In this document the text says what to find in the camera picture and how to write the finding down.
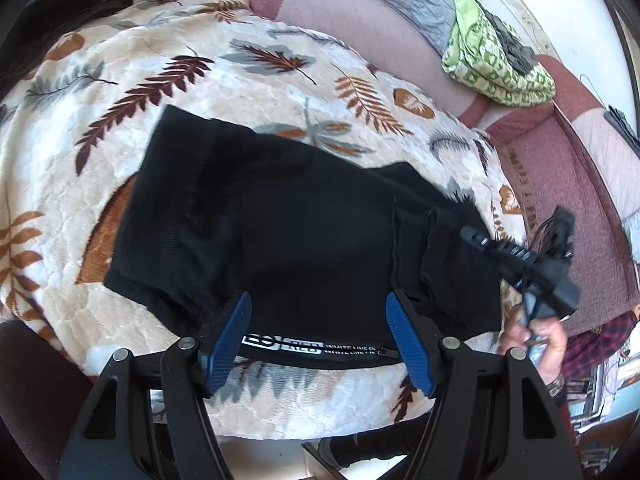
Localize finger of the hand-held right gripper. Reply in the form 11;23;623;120
459;225;532;272

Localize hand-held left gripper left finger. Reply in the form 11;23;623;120
57;291;253;480

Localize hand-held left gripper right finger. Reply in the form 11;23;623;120
385;291;583;480

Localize black pants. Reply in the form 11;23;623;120
103;105;506;361

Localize person's right forearm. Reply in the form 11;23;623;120
560;310;640;376

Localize person's right hand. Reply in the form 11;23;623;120
500;305;568;386

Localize person's leg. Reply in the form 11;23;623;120
320;410;436;471

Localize dark item on sofa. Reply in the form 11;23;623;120
604;105;640;148

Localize green patterned blanket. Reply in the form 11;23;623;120
441;0;557;107

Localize dark grey cloth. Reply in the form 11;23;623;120
487;10;536;73

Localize leaf print blanket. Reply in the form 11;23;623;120
0;0;531;441

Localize pink sofa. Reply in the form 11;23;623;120
250;0;640;321

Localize black jacket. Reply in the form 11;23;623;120
0;0;171;91

